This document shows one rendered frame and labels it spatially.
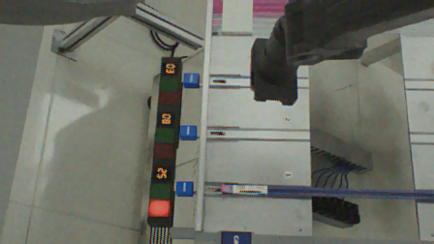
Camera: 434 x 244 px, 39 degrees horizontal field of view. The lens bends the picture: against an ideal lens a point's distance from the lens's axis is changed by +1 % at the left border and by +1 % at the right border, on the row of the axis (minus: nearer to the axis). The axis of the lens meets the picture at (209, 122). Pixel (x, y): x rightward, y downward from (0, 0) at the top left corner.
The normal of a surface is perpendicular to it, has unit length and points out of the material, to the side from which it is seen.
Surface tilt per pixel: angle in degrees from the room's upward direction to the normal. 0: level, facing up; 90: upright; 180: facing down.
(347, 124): 0
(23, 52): 0
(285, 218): 44
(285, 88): 33
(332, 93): 0
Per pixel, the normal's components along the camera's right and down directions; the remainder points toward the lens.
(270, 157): -0.05, -0.41
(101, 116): 0.65, -0.29
